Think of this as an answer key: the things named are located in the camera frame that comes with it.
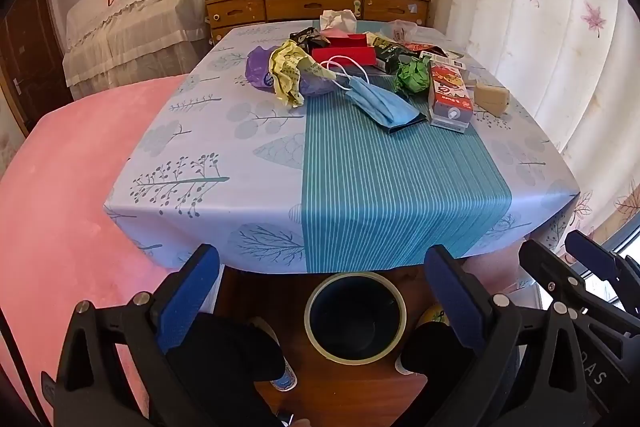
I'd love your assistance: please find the yellow and black wrapper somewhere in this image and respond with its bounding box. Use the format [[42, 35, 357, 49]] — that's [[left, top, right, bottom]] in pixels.
[[367, 33, 396, 52]]

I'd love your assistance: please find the pink blanket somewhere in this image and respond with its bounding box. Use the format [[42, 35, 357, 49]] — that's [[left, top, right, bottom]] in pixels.
[[0, 74, 221, 427]]

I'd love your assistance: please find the person's foot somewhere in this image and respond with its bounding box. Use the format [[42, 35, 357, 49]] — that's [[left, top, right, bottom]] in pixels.
[[167, 312, 286, 383], [400, 322, 481, 378]]

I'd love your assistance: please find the person's right foot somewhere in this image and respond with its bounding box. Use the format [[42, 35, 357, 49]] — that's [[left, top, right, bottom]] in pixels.
[[400, 322, 481, 378]]

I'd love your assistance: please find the white leaf print curtain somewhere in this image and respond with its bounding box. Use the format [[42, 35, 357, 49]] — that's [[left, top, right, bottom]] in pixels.
[[420, 0, 640, 258]]

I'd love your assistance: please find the blue face mask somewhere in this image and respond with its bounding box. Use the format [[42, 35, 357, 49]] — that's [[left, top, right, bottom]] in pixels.
[[320, 55, 421, 128]]

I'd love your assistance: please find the red and white carton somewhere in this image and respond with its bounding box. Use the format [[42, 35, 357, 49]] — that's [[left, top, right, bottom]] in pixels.
[[427, 61, 473, 132]]

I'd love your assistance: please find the purple plastic bag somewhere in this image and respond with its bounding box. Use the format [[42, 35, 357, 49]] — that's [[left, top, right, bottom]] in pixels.
[[245, 46, 336, 98]]

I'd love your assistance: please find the white slipper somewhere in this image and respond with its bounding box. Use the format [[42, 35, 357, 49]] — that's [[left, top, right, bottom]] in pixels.
[[394, 352, 426, 376], [250, 317, 299, 393]]

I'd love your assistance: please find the yellow toy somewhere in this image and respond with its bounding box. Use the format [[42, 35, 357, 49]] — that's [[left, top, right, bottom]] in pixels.
[[417, 304, 451, 328]]

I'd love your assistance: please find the person's left foot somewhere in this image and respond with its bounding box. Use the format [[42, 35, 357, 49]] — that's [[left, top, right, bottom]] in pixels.
[[167, 312, 286, 383]]

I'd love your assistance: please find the brown wooden door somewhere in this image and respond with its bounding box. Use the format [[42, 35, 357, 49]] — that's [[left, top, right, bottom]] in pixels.
[[0, 0, 74, 138]]

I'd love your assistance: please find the white printed box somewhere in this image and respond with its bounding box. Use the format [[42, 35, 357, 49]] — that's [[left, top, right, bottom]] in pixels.
[[420, 52, 468, 70]]

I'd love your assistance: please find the dark green box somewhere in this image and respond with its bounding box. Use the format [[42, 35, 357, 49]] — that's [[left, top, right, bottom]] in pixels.
[[372, 43, 426, 72]]

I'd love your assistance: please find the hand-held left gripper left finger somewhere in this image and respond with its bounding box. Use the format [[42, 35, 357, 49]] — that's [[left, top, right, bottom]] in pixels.
[[54, 243, 221, 427]]

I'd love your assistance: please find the dark bin with yellow rim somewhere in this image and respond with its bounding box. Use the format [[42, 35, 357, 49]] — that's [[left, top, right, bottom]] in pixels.
[[304, 271, 407, 365]]

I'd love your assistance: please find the black cable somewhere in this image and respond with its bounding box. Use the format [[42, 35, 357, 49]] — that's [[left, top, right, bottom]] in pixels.
[[0, 309, 55, 427]]

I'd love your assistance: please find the green wrapper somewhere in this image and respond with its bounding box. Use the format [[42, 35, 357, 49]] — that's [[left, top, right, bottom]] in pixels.
[[395, 58, 433, 96]]

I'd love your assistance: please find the red cardboard box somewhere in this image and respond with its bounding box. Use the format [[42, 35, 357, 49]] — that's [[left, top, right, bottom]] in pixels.
[[310, 48, 378, 66]]

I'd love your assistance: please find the white crumpled tissue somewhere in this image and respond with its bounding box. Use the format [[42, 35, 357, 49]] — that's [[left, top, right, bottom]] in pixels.
[[320, 9, 358, 32]]

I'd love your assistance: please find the wooden desk with drawers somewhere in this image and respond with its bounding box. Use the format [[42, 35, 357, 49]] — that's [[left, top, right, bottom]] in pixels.
[[205, 0, 432, 45]]

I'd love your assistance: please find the cream lace cover cloth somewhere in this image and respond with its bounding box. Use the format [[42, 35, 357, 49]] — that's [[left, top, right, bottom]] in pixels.
[[62, 0, 221, 100]]

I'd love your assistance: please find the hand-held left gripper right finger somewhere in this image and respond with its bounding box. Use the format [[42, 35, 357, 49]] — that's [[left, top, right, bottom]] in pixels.
[[424, 244, 589, 427]]

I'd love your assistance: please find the beige block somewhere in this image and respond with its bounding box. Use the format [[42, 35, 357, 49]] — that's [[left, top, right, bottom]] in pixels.
[[472, 82, 511, 116]]

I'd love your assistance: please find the black crumpled wrapper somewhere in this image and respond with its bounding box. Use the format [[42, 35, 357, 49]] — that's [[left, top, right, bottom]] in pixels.
[[290, 27, 331, 55]]

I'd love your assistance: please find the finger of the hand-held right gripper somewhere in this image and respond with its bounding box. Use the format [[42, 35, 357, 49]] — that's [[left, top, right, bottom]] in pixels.
[[518, 238, 627, 324], [564, 230, 640, 303]]

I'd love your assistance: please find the yellow crumpled wrapper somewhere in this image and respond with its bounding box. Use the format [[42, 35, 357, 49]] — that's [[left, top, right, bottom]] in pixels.
[[269, 39, 341, 108]]

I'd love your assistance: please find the red orange packet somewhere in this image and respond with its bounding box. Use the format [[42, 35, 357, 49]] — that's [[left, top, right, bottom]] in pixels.
[[402, 41, 446, 58]]

